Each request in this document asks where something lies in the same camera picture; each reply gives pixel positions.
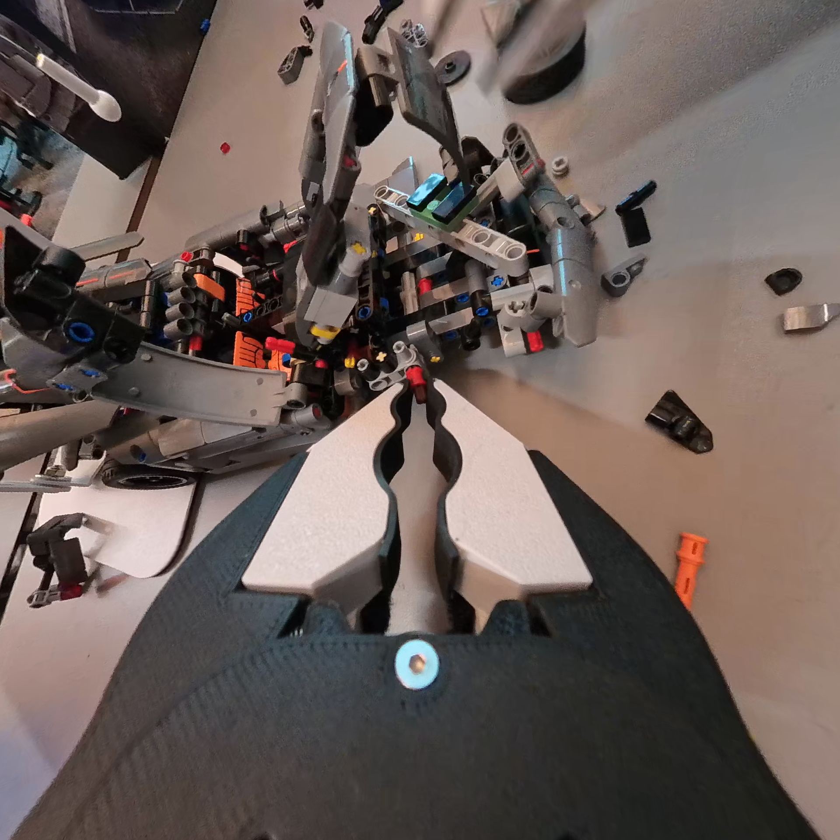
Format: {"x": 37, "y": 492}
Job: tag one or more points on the grey lego car model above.
{"x": 197, "y": 387}

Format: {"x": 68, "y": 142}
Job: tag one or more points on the light grey lego bracket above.
{"x": 590, "y": 208}

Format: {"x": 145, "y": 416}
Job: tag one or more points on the small black red lego assembly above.
{"x": 56, "y": 558}

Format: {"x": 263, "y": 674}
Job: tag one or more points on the black lego axle pin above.
{"x": 635, "y": 195}

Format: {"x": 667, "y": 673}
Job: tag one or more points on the dark printed set box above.
{"x": 131, "y": 65}

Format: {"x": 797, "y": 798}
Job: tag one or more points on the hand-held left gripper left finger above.
{"x": 321, "y": 518}

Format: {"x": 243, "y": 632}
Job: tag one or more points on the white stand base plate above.
{"x": 131, "y": 531}

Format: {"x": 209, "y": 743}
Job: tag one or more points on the dark angled lego connector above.
{"x": 295, "y": 64}

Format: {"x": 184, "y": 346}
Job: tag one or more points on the black lego piece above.
{"x": 783, "y": 281}

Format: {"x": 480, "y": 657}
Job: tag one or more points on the small light grey lego bush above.
{"x": 560, "y": 165}

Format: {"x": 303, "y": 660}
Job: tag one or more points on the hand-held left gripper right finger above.
{"x": 512, "y": 518}

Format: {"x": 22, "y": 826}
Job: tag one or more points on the red lego pin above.
{"x": 417, "y": 380}

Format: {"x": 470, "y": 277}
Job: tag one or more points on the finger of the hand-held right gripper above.
{"x": 525, "y": 26}

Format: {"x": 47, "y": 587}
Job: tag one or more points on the light grey beam with tiles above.
{"x": 489, "y": 239}

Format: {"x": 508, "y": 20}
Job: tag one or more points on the black lego tire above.
{"x": 551, "y": 82}

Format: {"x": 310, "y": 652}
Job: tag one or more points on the orange lego pin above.
{"x": 689, "y": 571}

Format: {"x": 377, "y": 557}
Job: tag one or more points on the shiny dark lego piece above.
{"x": 679, "y": 423}

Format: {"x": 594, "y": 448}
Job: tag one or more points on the white knobbed rod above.
{"x": 79, "y": 85}

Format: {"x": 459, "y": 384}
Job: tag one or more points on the black lego pin connector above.
{"x": 380, "y": 19}

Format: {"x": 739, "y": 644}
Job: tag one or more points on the dark round lego disc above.
{"x": 451, "y": 67}

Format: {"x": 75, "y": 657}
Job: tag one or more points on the grey lego beam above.
{"x": 415, "y": 34}

